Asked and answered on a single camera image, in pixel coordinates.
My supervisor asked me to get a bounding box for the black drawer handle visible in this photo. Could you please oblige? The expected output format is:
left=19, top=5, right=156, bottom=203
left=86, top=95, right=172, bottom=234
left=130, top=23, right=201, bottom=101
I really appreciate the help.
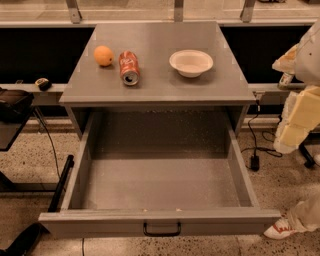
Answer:
left=143, top=223, right=182, bottom=237

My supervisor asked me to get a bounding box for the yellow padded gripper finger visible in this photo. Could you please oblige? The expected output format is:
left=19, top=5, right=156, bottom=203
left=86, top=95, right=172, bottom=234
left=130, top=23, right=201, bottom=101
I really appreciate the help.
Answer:
left=273, top=86, right=320, bottom=154
left=272, top=45, right=297, bottom=74

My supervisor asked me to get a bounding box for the red white sneaker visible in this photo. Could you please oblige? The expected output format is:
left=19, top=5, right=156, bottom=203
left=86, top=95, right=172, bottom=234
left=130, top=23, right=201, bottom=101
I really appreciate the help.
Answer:
left=264, top=218, right=296, bottom=240

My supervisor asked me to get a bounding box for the black chair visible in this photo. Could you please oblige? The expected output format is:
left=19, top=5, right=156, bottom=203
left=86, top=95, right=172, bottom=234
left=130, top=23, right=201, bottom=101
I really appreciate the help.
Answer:
left=0, top=88, right=34, bottom=151

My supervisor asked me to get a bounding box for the black power cable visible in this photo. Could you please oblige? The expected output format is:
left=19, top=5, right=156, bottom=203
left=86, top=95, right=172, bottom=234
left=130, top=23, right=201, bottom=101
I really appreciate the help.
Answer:
left=240, top=99, right=284, bottom=159

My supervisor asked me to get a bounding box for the open grey top drawer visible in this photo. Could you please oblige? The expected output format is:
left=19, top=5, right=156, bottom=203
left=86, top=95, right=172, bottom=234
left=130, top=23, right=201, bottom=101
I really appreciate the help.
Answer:
left=39, top=111, right=280, bottom=238

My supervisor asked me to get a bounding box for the clear plastic bottle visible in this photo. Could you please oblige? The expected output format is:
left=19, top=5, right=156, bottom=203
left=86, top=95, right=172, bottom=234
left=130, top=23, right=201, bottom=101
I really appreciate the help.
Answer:
left=278, top=72, right=294, bottom=90

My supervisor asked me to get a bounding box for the white bowl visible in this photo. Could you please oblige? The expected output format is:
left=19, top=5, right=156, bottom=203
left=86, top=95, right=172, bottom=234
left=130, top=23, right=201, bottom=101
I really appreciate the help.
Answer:
left=169, top=50, right=214, bottom=78

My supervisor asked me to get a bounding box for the grey cabinet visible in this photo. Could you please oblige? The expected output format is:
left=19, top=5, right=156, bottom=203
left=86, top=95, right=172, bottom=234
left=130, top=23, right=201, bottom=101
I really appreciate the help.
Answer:
left=60, top=22, right=255, bottom=135

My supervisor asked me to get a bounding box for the black table leg bar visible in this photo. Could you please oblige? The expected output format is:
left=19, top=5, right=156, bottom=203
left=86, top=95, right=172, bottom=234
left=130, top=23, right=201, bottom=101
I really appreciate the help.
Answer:
left=48, top=155, right=74, bottom=212

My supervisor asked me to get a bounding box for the beige trouser leg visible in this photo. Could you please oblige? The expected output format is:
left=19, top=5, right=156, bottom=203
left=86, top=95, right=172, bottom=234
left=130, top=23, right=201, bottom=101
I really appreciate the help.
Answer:
left=287, top=194, right=320, bottom=233

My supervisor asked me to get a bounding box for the black power adapter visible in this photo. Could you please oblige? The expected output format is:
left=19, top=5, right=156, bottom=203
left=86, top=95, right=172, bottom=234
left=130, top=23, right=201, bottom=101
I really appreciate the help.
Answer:
left=250, top=155, right=260, bottom=171

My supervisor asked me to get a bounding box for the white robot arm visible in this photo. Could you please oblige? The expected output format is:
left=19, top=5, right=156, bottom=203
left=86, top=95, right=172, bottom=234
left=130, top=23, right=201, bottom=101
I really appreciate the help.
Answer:
left=272, top=20, right=320, bottom=154

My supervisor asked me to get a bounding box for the orange fruit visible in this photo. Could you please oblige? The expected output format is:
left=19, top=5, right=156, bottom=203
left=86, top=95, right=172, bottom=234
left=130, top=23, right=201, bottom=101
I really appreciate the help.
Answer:
left=94, top=45, right=114, bottom=67

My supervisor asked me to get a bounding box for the small black yellow device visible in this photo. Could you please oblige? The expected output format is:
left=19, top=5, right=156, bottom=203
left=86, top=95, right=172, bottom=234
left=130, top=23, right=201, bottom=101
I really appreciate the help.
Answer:
left=35, top=78, right=52, bottom=91

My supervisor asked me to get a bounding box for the red coke can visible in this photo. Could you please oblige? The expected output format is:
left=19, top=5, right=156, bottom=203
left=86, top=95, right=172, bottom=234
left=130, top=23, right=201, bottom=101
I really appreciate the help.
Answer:
left=119, top=50, right=140, bottom=86

